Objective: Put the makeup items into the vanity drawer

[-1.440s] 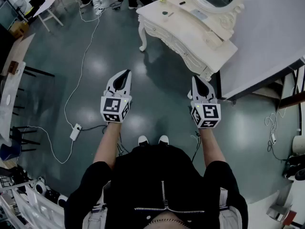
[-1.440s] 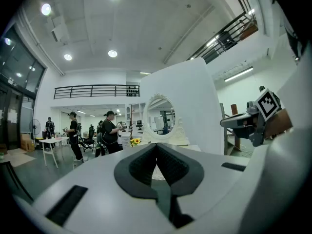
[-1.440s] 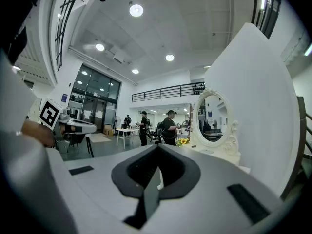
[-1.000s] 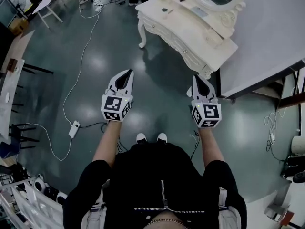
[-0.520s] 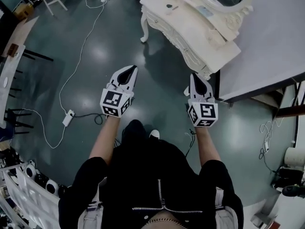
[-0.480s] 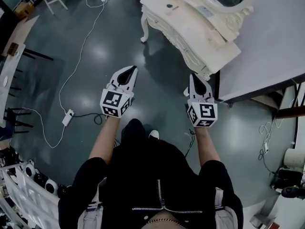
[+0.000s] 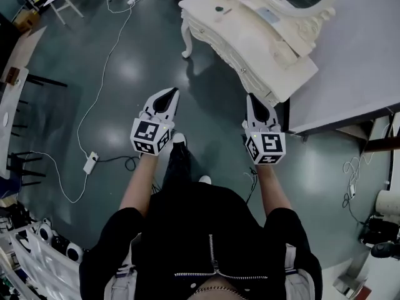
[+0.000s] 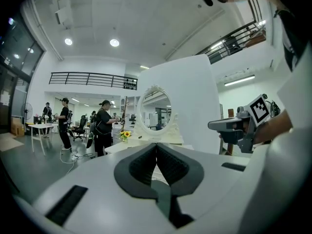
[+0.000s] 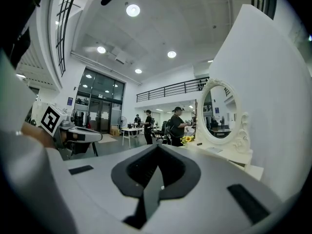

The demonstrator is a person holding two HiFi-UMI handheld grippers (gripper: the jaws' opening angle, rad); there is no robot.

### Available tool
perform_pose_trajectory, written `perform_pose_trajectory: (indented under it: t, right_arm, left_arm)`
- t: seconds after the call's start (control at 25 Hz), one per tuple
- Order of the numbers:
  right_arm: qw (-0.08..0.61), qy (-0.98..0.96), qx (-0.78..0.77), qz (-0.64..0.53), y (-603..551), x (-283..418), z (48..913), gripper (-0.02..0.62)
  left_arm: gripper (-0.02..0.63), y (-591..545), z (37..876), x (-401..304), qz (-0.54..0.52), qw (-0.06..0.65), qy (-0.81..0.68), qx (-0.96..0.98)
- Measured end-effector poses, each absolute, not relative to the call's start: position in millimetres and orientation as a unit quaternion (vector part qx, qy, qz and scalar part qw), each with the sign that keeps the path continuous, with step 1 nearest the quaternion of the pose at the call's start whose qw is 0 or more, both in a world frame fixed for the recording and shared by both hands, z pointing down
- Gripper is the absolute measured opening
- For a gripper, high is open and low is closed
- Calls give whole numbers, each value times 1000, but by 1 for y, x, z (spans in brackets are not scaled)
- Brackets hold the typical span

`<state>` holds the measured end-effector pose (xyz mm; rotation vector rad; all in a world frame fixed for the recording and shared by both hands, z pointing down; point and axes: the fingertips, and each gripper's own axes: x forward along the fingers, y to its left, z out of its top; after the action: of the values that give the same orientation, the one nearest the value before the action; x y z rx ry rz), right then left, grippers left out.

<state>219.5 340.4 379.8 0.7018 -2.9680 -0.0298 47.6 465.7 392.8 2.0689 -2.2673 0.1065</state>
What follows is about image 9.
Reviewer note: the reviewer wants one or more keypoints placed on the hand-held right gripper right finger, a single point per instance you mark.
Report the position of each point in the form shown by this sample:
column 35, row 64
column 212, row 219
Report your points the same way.
column 209, row 199

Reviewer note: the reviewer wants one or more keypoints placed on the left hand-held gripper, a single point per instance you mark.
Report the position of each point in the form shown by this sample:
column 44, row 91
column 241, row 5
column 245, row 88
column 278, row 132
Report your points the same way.
column 51, row 119

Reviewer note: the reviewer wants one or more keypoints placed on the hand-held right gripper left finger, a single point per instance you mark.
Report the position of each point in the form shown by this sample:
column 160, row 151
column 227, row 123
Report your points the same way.
column 97, row 186

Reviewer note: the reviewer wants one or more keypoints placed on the white vanity drawer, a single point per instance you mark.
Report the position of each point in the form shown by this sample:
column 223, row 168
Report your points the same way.
column 240, row 164

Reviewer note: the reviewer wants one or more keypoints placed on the pale makeup item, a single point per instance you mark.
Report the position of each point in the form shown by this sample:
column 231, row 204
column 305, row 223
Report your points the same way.
column 215, row 150

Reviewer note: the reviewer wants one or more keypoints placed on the person's left forearm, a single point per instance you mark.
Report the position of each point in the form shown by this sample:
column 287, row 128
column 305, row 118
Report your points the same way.
column 39, row 134

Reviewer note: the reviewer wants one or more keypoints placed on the white ornate oval vanity mirror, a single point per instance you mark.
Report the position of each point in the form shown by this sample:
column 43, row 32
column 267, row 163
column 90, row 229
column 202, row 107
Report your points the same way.
column 220, row 113

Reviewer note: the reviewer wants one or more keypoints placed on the black stand leg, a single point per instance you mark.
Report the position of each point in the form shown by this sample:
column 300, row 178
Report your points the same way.
column 95, row 149

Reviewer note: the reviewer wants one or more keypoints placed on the cardboard box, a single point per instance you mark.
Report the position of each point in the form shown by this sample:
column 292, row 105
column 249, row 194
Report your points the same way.
column 114, row 131

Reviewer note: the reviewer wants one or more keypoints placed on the glass entrance door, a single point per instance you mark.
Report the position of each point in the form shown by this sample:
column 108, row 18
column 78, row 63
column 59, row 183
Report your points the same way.
column 102, row 106

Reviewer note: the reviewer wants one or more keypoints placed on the black standing fan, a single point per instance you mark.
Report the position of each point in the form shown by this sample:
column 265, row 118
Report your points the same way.
column 122, row 121

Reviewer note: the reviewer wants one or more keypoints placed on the white table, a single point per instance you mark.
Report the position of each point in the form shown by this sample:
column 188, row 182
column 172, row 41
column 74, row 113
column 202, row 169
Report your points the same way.
column 131, row 130

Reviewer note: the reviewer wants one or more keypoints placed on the yellow sunflower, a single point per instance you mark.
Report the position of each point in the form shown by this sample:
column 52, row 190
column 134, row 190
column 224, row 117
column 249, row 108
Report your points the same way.
column 188, row 139

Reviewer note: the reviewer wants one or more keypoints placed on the black office chair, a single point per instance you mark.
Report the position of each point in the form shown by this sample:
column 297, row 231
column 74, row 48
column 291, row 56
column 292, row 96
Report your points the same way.
column 162, row 130

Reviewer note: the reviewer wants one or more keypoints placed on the round ceiling light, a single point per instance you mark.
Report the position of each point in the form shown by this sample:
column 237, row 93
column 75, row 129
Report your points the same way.
column 133, row 10
column 101, row 49
column 171, row 54
column 138, row 71

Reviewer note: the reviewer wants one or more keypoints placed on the ceiling air conditioner unit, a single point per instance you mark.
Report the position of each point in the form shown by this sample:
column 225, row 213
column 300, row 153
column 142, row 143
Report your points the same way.
column 121, row 57

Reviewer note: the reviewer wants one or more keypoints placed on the black balcony railing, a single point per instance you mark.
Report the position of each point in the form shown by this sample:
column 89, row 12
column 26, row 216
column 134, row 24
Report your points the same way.
column 170, row 89

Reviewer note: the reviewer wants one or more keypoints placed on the black grid window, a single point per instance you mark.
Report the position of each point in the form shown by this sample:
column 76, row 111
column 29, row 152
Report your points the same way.
column 64, row 33

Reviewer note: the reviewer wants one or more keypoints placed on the white backdrop board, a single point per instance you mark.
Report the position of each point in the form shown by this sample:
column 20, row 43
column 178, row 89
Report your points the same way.
column 268, row 94

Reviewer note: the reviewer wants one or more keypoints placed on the person's dark upper clothing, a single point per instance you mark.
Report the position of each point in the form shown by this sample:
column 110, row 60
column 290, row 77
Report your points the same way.
column 19, row 33

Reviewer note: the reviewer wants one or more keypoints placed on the blue wall poster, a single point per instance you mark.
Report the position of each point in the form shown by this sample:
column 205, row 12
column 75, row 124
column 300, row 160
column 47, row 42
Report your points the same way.
column 70, row 101

